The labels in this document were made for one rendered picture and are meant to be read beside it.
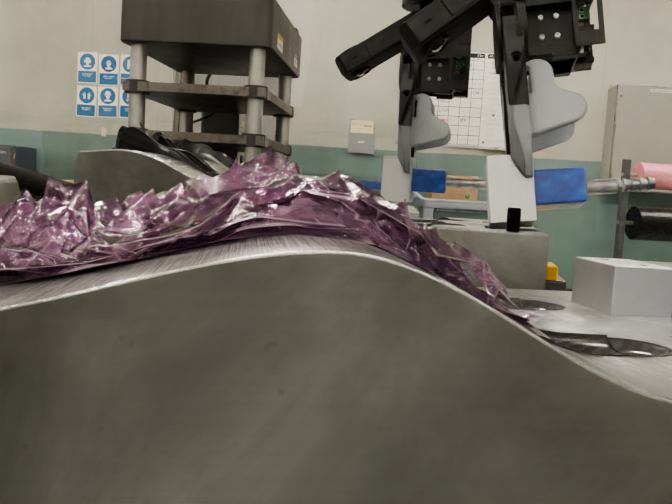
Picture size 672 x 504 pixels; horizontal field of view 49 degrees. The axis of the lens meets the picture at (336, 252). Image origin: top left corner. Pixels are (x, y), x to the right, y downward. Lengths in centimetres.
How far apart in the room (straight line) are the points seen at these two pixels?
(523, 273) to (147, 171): 30
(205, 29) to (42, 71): 354
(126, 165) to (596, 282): 37
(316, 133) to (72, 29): 259
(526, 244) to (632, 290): 14
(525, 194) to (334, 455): 40
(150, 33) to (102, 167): 410
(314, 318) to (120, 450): 7
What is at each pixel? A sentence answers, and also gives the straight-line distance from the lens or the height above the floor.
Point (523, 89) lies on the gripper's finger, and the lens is 59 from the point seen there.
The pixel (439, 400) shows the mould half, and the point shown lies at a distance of 23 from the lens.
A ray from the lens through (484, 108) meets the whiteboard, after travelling 707.
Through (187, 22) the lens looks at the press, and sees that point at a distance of 465.
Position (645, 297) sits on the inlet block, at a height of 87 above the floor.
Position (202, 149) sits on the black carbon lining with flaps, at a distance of 76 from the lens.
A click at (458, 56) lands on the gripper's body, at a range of 89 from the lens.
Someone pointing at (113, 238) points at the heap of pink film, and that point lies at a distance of 27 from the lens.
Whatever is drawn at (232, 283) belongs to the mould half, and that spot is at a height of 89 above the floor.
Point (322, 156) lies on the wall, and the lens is 705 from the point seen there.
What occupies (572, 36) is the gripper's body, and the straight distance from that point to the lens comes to 63.
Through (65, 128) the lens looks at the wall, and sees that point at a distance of 777.
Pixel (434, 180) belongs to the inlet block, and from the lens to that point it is 89.
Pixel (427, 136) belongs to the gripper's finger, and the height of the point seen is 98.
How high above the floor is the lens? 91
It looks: 5 degrees down
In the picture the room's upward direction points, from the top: 3 degrees clockwise
